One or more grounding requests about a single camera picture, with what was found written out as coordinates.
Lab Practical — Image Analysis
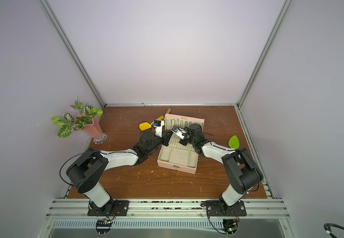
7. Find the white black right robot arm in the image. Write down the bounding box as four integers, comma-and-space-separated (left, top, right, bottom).
172, 124, 263, 207

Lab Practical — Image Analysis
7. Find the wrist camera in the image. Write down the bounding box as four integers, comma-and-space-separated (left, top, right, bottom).
152, 120, 165, 137
171, 126, 189, 140

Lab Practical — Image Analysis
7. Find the potted plant pink vase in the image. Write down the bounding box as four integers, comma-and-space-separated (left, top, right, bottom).
51, 97, 107, 144

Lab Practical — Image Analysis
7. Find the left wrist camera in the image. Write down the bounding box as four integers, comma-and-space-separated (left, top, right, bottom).
152, 120, 165, 137

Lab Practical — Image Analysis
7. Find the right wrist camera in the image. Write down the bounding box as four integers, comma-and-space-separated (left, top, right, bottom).
171, 126, 189, 140

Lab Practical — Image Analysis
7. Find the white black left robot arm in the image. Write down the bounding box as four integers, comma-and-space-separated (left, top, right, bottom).
66, 131, 173, 208

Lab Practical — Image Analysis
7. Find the yellow toy shovel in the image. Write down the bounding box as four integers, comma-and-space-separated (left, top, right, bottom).
139, 116, 164, 131

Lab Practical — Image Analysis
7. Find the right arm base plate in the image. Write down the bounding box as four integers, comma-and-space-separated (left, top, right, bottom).
200, 200, 247, 217

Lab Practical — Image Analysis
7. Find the pink jewelry box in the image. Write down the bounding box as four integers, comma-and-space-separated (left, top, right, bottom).
157, 114, 204, 174

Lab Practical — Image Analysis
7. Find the black cable loop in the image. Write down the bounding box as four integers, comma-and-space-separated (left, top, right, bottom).
323, 223, 344, 238

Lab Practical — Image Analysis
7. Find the green leaf toy trowel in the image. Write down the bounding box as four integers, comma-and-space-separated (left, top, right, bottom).
228, 135, 240, 149

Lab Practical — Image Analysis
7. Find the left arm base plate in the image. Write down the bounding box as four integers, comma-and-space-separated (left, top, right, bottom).
87, 199, 130, 217

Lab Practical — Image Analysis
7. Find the aluminium mounting rail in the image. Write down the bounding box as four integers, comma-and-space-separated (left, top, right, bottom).
46, 199, 290, 231

